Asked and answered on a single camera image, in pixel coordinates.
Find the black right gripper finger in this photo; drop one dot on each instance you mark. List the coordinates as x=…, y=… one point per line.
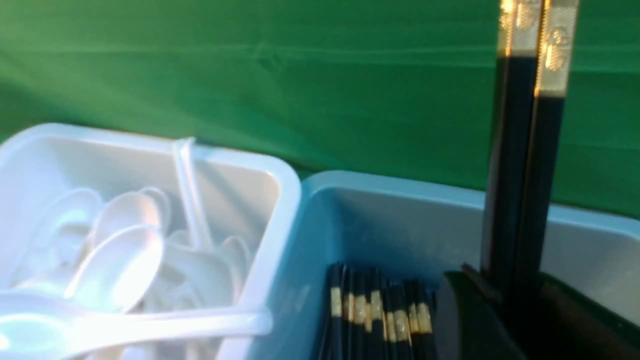
x=567, y=325

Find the teal plastic chopstick bin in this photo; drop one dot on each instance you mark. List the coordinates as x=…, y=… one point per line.
x=409, y=228

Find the pile of black chopsticks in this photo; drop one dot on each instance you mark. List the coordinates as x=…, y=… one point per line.
x=371, y=317

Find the green cloth backdrop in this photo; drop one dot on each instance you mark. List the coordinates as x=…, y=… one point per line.
x=402, y=88

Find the white plastic spoon bin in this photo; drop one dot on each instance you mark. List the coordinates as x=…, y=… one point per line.
x=45, y=162

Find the pile of white spoons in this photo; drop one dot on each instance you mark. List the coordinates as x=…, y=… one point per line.
x=119, y=258

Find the white spoon atop pile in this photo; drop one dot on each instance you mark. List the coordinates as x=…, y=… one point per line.
x=40, y=327

